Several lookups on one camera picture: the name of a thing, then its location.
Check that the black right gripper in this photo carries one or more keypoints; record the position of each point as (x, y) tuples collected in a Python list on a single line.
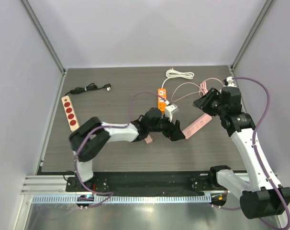
[(211, 101)]

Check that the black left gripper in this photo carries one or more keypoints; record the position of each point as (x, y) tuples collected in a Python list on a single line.
[(176, 133)]

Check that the pink power strip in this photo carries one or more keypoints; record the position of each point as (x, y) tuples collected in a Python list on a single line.
[(198, 124)]

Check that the pink plug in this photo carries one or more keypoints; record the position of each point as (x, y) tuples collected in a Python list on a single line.
[(149, 139)]

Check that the beige red power strip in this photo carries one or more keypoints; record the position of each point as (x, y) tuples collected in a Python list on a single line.
[(70, 113)]

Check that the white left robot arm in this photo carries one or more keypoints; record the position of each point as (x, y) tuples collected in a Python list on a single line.
[(89, 139)]

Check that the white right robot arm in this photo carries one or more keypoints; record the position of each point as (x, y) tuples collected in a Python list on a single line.
[(263, 195)]

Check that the white slotted cable duct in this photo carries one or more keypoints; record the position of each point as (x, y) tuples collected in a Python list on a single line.
[(69, 199)]

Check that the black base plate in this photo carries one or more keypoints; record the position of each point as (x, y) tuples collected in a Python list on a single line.
[(127, 181)]

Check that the right aluminium frame post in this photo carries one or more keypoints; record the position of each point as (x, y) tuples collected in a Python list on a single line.
[(265, 9)]

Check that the aluminium frame post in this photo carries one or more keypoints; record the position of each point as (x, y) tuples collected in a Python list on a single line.
[(37, 25), (265, 9)]

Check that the aluminium front rail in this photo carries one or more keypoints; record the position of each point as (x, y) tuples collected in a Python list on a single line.
[(48, 184)]

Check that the left aluminium frame post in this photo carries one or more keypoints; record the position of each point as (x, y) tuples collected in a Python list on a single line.
[(37, 25)]

